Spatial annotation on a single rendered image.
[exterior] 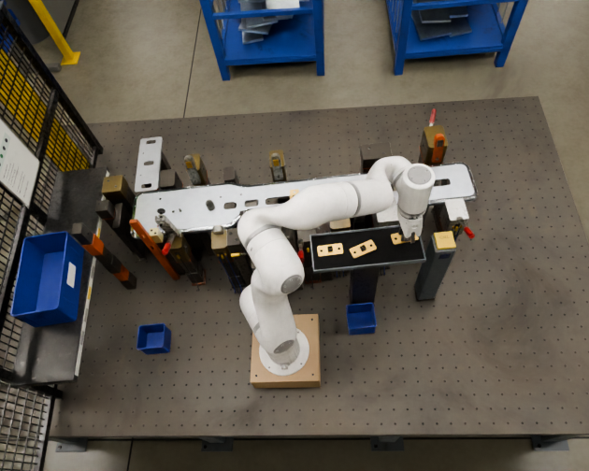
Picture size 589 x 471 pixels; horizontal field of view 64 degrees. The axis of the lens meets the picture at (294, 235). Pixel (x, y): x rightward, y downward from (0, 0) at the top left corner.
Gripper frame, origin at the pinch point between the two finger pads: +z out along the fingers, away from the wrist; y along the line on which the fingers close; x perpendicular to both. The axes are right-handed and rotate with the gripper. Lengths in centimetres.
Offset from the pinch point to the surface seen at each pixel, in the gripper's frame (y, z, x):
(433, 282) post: -5.5, 34.1, -13.3
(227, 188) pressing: 49, 22, 57
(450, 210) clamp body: 13.7, 16.2, -23.0
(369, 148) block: 52, 19, -3
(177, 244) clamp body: 24, 17, 78
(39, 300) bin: 14, 19, 131
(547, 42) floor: 197, 122, -186
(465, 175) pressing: 31, 22, -37
